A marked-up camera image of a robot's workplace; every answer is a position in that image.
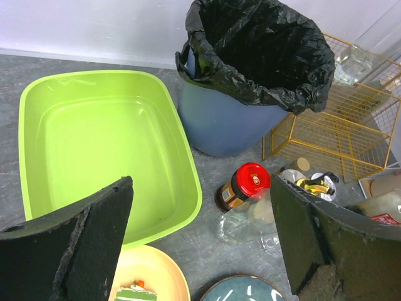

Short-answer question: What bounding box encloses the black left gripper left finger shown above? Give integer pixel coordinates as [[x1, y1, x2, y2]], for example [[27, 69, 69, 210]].
[[1, 176, 133, 300]]

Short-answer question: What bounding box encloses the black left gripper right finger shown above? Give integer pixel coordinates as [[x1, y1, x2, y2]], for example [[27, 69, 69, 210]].
[[270, 176, 400, 300]]

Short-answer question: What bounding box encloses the blue label silver lid jar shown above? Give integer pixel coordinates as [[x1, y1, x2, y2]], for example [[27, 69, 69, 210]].
[[310, 172, 338, 201]]

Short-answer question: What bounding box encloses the silver lid spice jar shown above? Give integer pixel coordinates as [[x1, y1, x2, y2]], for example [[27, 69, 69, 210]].
[[279, 169, 305, 183]]

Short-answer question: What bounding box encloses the glass oil bottle gold spout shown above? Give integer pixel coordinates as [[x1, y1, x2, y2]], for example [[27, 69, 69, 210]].
[[335, 1, 400, 85]]

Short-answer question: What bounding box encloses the clear glass cup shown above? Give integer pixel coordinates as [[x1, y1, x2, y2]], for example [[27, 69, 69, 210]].
[[261, 235, 281, 257]]

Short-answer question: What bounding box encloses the plastic bottle red label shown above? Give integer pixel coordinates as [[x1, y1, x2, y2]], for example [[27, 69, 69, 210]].
[[345, 189, 401, 226]]

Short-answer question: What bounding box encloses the green layered cake slice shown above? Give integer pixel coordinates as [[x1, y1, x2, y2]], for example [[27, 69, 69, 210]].
[[115, 280, 157, 301]]

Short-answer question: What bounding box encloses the beige plate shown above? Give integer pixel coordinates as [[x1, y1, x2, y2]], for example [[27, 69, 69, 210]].
[[109, 245, 191, 300]]

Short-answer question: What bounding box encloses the small brown bottle tan cap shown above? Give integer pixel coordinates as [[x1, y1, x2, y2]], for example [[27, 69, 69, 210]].
[[282, 157, 310, 172]]

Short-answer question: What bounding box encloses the blue ceramic plate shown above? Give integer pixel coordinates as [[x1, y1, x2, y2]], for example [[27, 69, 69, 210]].
[[200, 274, 286, 301]]

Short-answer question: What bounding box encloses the red lid sauce jar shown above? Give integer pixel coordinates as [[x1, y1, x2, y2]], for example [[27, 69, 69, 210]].
[[214, 162, 271, 212]]

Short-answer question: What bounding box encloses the green plastic basin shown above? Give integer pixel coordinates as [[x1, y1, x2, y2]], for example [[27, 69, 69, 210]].
[[18, 70, 202, 249]]

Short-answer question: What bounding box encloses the blue trash bin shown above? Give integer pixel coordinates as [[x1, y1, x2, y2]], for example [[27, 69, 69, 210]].
[[177, 46, 291, 158]]

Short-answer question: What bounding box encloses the black trash bag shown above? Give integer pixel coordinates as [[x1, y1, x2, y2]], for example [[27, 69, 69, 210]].
[[175, 1, 335, 114]]

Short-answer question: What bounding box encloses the yellow wire basket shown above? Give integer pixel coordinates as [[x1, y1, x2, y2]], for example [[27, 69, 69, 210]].
[[262, 60, 400, 182]]

